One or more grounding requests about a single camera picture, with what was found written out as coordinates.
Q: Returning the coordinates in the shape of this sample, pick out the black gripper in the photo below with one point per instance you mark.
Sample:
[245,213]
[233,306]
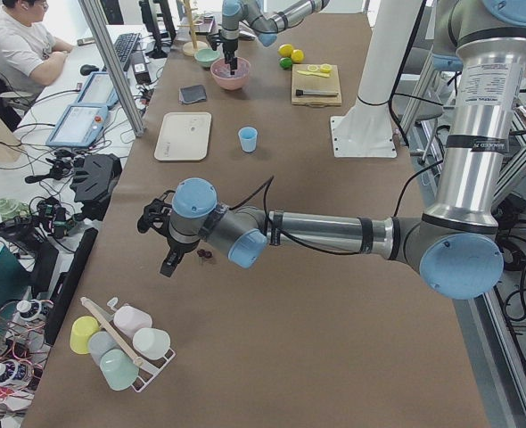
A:
[176,247]
[230,47]

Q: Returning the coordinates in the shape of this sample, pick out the dark red cherries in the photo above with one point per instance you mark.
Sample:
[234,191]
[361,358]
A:
[204,254]

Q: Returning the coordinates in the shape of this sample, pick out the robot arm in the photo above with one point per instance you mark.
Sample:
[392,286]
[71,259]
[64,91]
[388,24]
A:
[452,245]
[234,12]

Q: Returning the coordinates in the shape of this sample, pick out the pink bowl of ice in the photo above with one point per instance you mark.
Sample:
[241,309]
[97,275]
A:
[231,80]

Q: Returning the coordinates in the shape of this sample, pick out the metal ice scoop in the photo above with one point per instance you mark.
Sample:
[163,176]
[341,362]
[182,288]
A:
[247,34]

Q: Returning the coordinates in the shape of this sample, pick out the wooden cup tree stand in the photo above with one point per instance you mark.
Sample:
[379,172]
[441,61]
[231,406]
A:
[194,45]

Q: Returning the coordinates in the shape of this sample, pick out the light blue plastic cup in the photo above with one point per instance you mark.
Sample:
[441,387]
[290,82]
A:
[248,137]

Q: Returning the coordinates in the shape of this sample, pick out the pink plastic cup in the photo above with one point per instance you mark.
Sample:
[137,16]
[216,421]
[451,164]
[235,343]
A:
[129,320]

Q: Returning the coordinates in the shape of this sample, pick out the white plastic cup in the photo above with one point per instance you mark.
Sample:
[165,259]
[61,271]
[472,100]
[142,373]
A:
[152,343]

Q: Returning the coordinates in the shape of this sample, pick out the grey plastic cup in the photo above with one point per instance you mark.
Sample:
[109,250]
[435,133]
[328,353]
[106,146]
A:
[99,344]

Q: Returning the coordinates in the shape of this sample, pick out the yellow plastic cup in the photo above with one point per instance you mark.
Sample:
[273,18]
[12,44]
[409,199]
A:
[83,328]

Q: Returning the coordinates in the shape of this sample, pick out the mint green plastic cup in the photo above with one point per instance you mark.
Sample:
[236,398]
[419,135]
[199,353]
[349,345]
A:
[118,369]

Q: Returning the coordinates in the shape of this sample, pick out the mint green bowl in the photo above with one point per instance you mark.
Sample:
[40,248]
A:
[205,57]

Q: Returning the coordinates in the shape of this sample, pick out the grey folded cloth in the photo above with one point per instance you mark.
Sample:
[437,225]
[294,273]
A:
[192,94]

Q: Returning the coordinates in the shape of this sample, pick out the green lime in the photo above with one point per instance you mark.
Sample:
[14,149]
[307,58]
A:
[285,63]

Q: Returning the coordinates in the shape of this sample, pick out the whole yellow lemon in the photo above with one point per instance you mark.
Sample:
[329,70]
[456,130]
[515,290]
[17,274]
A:
[297,56]
[285,50]

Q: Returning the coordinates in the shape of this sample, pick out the yellow plastic knife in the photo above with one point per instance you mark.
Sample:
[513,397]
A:
[313,73]

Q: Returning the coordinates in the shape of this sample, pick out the bamboo cutting board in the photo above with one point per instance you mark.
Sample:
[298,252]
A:
[315,83]

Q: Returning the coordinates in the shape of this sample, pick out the cream rabbit tray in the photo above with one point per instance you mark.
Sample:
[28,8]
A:
[184,136]

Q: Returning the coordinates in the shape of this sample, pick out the black keyboard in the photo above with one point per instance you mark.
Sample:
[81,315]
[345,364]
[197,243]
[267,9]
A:
[124,46]

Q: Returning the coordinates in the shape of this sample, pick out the teach pendant far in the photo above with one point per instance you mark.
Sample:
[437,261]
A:
[98,88]

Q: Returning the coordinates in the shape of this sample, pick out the teach pendant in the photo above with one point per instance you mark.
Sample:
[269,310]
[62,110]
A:
[98,88]
[79,126]

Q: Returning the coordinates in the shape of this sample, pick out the black computer mouse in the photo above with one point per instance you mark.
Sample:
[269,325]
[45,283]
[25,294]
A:
[87,69]

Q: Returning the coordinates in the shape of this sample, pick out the teach pendant near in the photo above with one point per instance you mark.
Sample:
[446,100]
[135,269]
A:
[79,126]

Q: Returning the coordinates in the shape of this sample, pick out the seated person white shirt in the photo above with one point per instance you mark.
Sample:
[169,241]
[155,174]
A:
[31,58]

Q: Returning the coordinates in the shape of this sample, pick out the white wire cup rack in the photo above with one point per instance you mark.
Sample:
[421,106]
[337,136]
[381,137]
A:
[148,369]

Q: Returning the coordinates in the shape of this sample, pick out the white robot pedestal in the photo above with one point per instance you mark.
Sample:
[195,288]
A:
[365,131]

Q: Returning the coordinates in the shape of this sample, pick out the aluminium frame post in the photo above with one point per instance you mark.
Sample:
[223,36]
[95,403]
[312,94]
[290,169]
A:
[95,20]

